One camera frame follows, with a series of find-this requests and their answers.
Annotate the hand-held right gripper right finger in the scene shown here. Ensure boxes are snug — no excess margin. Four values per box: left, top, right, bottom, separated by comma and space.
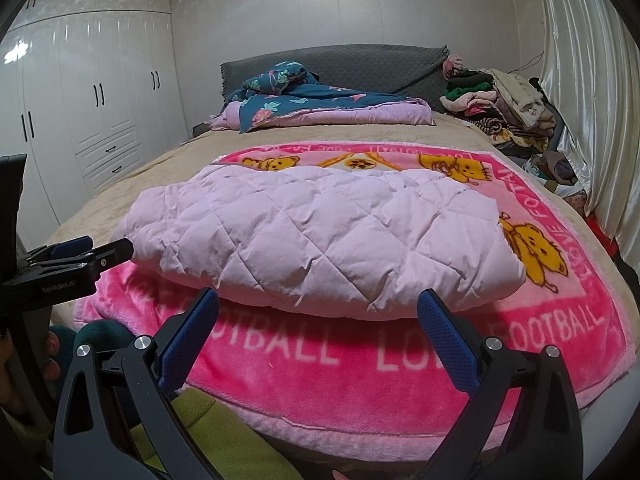
416, 288, 583, 480

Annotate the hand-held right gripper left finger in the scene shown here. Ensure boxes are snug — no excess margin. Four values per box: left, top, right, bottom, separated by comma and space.
52, 287, 222, 480

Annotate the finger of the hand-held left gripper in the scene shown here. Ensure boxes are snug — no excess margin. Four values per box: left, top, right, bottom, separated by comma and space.
92, 237, 135, 275
25, 236, 95, 263

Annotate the pink quilted jacket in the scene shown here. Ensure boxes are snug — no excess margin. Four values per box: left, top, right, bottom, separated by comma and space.
122, 162, 528, 322

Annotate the pile of folded clothes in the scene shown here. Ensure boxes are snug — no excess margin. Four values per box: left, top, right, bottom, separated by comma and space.
440, 67, 561, 153

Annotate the person's left hand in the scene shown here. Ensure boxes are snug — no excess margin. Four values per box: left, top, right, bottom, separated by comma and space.
0, 332, 61, 411

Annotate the dark teal garment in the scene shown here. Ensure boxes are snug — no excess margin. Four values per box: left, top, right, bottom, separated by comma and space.
45, 320, 133, 361

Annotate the beige bed cover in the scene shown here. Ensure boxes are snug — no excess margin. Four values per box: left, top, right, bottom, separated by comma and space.
47, 110, 636, 341

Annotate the yellow-green garment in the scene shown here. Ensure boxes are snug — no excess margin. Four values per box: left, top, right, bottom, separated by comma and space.
10, 387, 306, 480

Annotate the pink cartoon printed blanket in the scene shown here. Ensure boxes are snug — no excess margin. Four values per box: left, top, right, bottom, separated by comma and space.
72, 141, 632, 443

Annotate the white wardrobe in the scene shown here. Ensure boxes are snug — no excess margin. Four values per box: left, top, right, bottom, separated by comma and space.
0, 0, 193, 241

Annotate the red cloth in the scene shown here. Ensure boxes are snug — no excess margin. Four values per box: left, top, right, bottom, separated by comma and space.
587, 212, 626, 256

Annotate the dark blue floral quilt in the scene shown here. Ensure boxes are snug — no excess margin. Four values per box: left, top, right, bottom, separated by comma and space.
210, 60, 436, 135

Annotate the white satin curtain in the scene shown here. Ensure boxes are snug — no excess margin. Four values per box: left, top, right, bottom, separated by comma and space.
537, 0, 640, 271

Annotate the grey padded headboard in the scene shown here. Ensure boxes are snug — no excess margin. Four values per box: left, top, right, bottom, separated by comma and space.
220, 45, 451, 106

